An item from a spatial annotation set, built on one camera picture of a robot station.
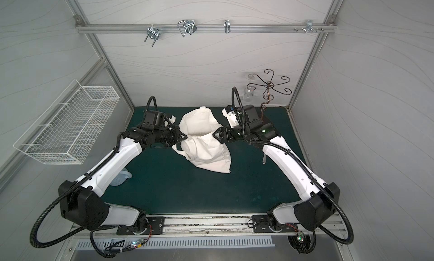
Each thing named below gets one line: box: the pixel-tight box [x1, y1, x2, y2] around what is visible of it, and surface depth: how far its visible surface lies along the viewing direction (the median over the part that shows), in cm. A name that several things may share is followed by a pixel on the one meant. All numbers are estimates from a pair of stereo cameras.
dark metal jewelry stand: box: [246, 68, 293, 120], surface depth 91 cm
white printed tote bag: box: [171, 105, 232, 174], surface depth 85 cm
